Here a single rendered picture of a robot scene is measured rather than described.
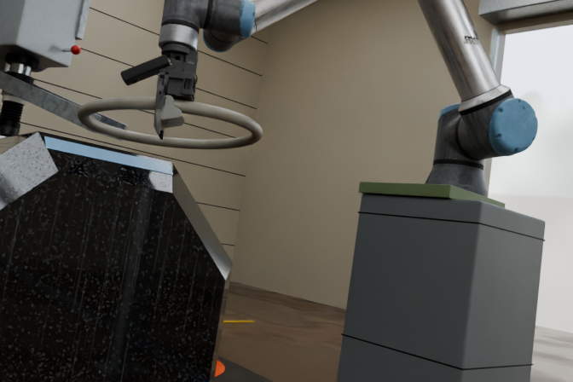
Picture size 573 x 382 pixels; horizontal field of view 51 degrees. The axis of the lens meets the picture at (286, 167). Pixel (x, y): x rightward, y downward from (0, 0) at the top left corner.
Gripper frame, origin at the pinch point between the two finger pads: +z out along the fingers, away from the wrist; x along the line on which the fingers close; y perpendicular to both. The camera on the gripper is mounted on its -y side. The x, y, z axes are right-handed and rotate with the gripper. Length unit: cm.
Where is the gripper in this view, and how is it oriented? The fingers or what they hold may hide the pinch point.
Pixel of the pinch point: (157, 130)
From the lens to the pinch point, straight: 141.6
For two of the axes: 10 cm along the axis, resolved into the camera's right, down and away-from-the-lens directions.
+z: -0.9, 9.8, -1.7
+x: -0.8, 1.6, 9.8
